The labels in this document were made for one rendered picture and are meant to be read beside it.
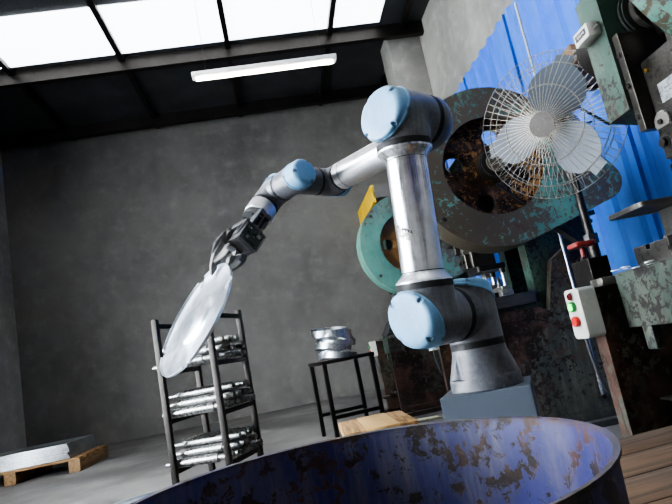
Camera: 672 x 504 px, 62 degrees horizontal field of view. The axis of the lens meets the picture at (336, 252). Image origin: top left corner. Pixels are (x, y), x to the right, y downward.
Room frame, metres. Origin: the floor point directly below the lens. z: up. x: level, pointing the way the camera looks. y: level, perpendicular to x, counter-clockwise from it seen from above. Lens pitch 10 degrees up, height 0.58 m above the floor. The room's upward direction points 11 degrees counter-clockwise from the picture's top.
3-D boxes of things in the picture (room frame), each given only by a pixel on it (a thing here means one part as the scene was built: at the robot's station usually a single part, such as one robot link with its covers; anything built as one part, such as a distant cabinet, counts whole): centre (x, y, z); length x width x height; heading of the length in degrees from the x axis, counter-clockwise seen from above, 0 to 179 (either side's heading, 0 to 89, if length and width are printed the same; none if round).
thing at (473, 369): (1.23, -0.26, 0.50); 0.15 x 0.15 x 0.10
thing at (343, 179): (1.34, -0.16, 1.04); 0.49 x 0.11 x 0.12; 42
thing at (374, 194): (7.35, -0.95, 2.44); 1.25 x 0.92 x 0.27; 7
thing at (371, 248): (4.85, -0.86, 0.87); 1.53 x 0.99 x 1.74; 100
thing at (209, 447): (3.23, 0.87, 0.47); 0.46 x 0.43 x 0.95; 77
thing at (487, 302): (1.23, -0.26, 0.62); 0.13 x 0.12 x 0.14; 132
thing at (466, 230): (3.10, -1.14, 0.87); 1.53 x 0.99 x 1.74; 95
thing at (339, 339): (4.25, 0.13, 0.40); 0.45 x 0.40 x 0.79; 19
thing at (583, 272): (1.62, -0.72, 0.62); 0.10 x 0.06 x 0.20; 7
